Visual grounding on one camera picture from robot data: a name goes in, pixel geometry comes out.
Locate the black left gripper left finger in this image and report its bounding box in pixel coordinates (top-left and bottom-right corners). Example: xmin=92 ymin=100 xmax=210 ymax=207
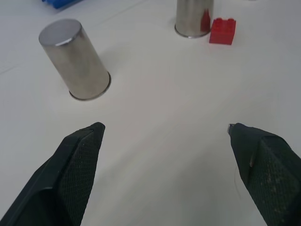
xmin=0 ymin=121 xmax=106 ymax=226

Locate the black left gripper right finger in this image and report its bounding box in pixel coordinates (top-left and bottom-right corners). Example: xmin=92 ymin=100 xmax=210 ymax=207
xmin=227 ymin=122 xmax=301 ymax=226

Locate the red toy brick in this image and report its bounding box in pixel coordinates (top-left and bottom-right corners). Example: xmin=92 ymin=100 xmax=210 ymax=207
xmin=208 ymin=17 xmax=237 ymax=45

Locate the blue plastic object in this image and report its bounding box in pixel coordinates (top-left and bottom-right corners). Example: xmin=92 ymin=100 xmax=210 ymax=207
xmin=42 ymin=0 xmax=83 ymax=10

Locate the steel cup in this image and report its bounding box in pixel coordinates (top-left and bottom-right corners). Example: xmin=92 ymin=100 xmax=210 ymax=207
xmin=174 ymin=0 xmax=215 ymax=39
xmin=38 ymin=18 xmax=112 ymax=101

